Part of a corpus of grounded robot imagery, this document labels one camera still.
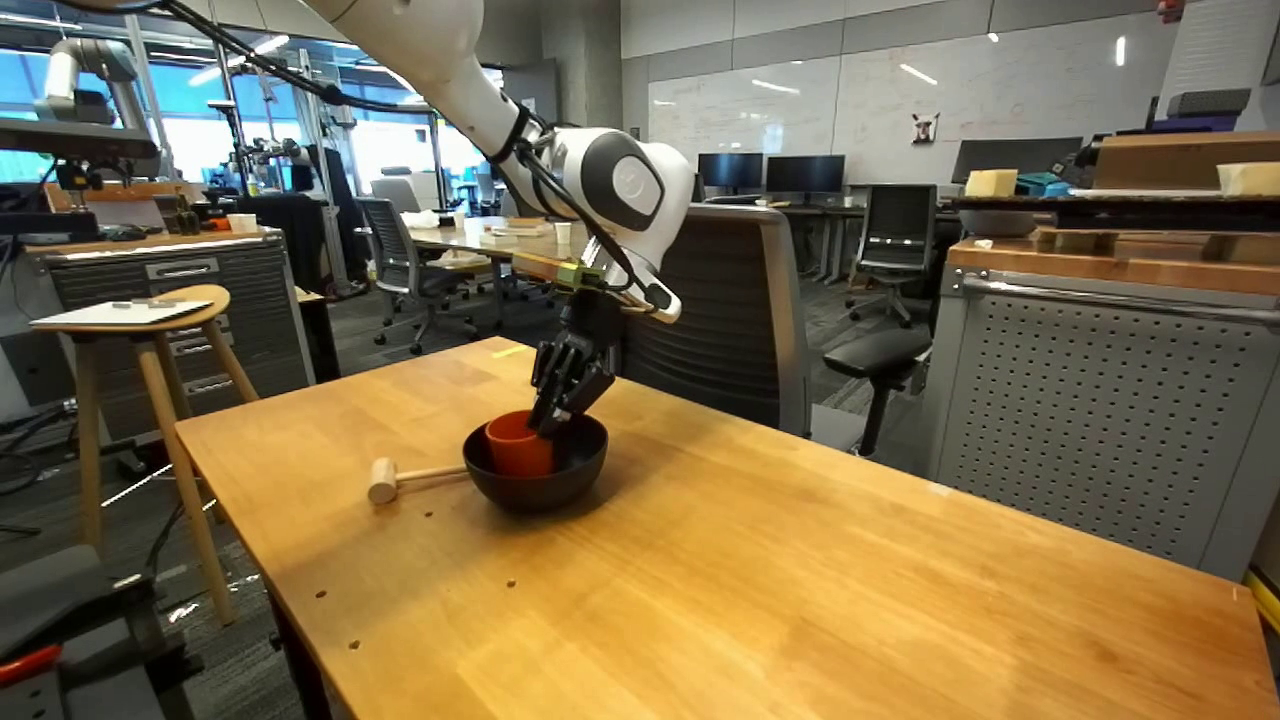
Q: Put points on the orange plastic cup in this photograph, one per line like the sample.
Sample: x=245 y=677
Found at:
x=518 y=447

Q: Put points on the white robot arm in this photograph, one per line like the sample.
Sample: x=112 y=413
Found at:
x=613 y=182

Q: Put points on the wide black monitor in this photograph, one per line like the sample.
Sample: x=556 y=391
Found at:
x=1012 y=156

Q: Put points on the light gray office chair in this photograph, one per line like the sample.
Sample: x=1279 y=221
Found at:
x=395 y=262

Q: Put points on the white paper sheet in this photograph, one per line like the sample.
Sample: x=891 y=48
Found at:
x=122 y=314

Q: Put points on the black computer monitor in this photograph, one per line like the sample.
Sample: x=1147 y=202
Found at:
x=729 y=174
x=805 y=178

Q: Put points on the round wooden stool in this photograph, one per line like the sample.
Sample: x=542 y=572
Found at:
x=159 y=400

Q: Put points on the small wooden mallet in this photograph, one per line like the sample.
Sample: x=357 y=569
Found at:
x=387 y=482

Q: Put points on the small wall poster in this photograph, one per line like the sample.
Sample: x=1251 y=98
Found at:
x=924 y=131

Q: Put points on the beige foam block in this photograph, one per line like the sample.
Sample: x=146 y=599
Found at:
x=1251 y=182
x=988 y=184

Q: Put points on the black office chair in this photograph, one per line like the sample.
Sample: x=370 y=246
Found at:
x=896 y=233

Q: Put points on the long wooden desk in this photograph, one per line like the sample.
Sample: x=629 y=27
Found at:
x=467 y=241

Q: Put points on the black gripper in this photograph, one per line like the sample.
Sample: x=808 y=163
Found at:
x=600 y=322

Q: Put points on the gray drawer cabinet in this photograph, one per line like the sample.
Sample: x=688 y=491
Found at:
x=243 y=314

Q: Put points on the small white cup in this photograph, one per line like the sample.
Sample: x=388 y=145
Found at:
x=243 y=225

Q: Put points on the perforated gray metal cabinet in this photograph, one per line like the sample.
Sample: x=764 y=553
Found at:
x=1107 y=413

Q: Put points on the wooden tray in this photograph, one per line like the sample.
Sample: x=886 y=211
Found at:
x=1132 y=266

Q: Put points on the large wooden box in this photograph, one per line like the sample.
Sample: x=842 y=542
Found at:
x=1183 y=163

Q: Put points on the gray mesh office chair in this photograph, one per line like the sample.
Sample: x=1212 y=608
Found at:
x=726 y=322

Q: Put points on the black bowl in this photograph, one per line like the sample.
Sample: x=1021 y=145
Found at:
x=533 y=499

